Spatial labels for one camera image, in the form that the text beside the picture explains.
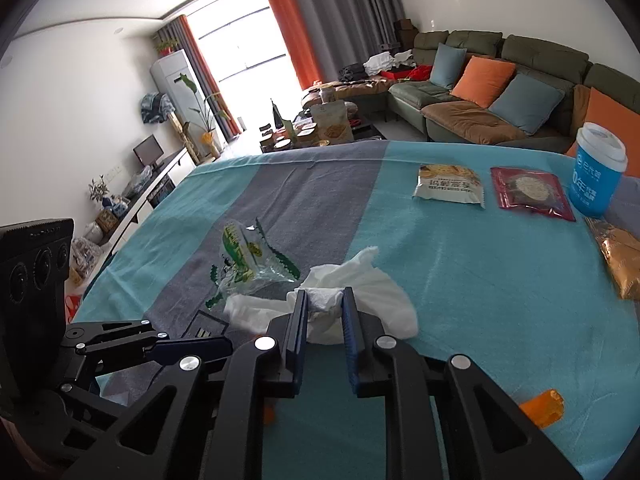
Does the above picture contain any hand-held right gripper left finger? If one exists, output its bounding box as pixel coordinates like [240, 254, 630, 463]
[62, 287, 310, 480]

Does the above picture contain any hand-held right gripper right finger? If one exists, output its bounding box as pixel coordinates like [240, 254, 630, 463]
[341, 286, 583, 480]

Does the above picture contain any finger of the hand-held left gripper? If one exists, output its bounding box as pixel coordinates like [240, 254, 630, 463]
[60, 319, 234, 378]

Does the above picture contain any white tissue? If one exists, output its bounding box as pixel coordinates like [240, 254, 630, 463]
[223, 246, 420, 345]

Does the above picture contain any green clear snack wrapper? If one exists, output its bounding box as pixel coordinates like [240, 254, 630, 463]
[205, 217, 301, 311]

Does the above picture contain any orange wrapper piece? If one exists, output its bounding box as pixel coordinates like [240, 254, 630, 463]
[519, 389, 565, 430]

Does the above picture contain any clear bag of packets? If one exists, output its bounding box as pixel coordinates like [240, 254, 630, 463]
[72, 237, 108, 281]

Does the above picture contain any small plant in vase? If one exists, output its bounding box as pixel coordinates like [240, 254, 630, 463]
[89, 175, 112, 206]

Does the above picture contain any teal grey printed blanket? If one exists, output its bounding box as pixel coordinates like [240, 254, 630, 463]
[67, 139, 640, 480]

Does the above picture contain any clear plastic bag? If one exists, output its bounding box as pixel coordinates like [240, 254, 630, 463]
[122, 167, 153, 198]

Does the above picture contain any white black TV cabinet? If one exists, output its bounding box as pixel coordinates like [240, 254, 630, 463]
[70, 147, 198, 281]

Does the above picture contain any black monitor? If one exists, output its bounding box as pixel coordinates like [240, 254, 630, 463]
[133, 136, 165, 170]

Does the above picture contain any yellow white snack packet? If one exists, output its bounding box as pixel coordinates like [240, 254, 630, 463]
[411, 163, 487, 209]

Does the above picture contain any group of lidded jars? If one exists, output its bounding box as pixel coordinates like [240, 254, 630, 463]
[260, 125, 321, 153]

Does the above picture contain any dark coffee table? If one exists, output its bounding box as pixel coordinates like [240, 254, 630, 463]
[257, 110, 386, 153]

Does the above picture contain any paper snack bag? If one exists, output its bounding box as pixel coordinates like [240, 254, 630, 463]
[311, 100, 353, 143]

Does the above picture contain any yellow flower vase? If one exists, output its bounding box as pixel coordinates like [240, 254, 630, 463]
[200, 130, 222, 158]

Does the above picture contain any blue patterned cloth cover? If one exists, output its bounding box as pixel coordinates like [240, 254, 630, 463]
[140, 91, 176, 125]

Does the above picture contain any red snack packet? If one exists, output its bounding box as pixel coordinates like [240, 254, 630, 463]
[490, 166, 577, 222]

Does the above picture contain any brown chaise seat pad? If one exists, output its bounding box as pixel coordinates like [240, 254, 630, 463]
[301, 80, 391, 106]

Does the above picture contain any brown sofa seat pad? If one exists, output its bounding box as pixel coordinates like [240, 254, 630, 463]
[420, 100, 528, 145]

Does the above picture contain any white standing air conditioner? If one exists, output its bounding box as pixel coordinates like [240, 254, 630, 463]
[150, 50, 221, 161]

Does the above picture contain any tall leafy plant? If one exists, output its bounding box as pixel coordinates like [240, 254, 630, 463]
[177, 72, 228, 158]

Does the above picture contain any red cloth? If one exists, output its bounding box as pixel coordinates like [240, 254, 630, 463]
[381, 65, 433, 82]

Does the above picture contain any white clothes pile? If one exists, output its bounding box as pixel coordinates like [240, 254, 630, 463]
[363, 50, 416, 73]

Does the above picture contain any grey and orange curtain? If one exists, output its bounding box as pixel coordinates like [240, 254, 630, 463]
[152, 14, 241, 143]
[261, 0, 407, 92]

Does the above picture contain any orange cushion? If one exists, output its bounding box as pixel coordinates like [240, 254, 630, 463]
[565, 86, 640, 158]
[450, 56, 517, 109]

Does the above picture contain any blue cushion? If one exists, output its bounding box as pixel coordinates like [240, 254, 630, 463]
[487, 74, 566, 136]
[429, 42, 468, 90]

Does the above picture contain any gold foil packet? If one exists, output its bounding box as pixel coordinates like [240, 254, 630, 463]
[585, 217, 640, 302]

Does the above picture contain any blue cup white lid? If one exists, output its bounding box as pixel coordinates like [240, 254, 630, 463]
[567, 121, 628, 219]

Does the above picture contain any large window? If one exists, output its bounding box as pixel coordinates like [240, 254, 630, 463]
[187, 0, 301, 131]

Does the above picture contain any brown wooden box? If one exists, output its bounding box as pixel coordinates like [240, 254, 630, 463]
[392, 19, 418, 48]

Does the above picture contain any green sofa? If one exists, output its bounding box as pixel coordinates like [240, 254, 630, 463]
[301, 30, 640, 161]

